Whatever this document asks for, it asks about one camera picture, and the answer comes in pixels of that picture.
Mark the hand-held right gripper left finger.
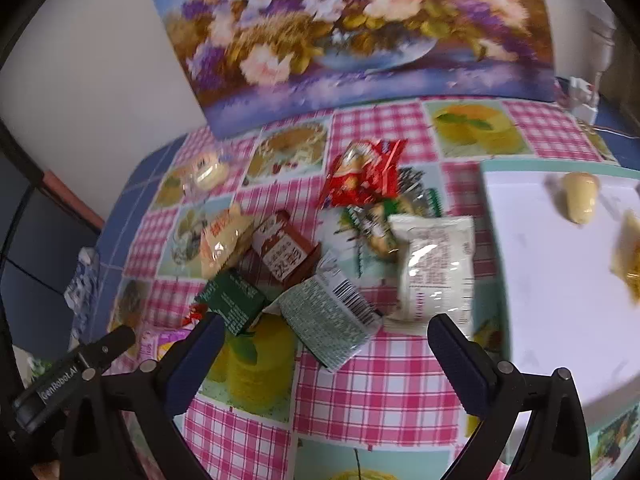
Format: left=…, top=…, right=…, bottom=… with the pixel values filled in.
left=62, top=311, right=228, bottom=480

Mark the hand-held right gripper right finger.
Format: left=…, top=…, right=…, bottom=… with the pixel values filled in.
left=427, top=312, right=593, bottom=480

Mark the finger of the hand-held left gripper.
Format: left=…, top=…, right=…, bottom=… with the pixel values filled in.
left=12, top=327, right=137, bottom=433

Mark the pink snack packet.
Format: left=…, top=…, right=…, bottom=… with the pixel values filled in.
left=135, top=327, right=193, bottom=366

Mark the dark green snack packet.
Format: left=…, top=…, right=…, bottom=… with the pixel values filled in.
left=195, top=269, right=266, bottom=336

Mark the white snack packet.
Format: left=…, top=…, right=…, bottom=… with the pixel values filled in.
left=385, top=214, right=476, bottom=333

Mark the white tray with teal rim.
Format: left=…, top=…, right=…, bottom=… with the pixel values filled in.
left=480, top=159, right=640, bottom=466

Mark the orange snack packet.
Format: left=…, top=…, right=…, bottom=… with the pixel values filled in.
left=199, top=205, right=256, bottom=278

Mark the grey-green barcode snack packet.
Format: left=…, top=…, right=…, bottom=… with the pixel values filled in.
left=262, top=252, right=383, bottom=373

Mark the brown and white biscuit packet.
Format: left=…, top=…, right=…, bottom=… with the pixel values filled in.
left=250, top=210, right=321, bottom=288

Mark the green clear snack packet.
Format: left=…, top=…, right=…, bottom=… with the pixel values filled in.
left=340, top=187, right=441, bottom=261

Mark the yellow snack packet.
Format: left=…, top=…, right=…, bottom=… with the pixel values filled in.
left=610, top=210, right=640, bottom=306

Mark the yellow oval bread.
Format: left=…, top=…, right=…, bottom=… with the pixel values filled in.
left=560, top=171, right=600, bottom=226

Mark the pink checkered printed tablecloth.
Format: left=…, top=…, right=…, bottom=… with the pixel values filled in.
left=92, top=95, right=640, bottom=480

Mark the blue white patterned packet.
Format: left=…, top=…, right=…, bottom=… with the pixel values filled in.
left=65, top=247, right=101, bottom=346

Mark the dark cabinet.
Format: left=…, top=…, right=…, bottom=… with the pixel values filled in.
left=0, top=120, right=103, bottom=351

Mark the clear wrapped round cake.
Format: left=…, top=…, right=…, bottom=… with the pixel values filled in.
left=182, top=152, right=231, bottom=193

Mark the red snack packet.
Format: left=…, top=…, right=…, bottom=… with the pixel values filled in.
left=318, top=139, right=408, bottom=209

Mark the white plastic object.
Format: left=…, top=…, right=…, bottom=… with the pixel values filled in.
left=565, top=76, right=601, bottom=121

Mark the floral painting poster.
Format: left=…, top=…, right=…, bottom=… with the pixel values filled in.
left=149, top=0, right=557, bottom=138

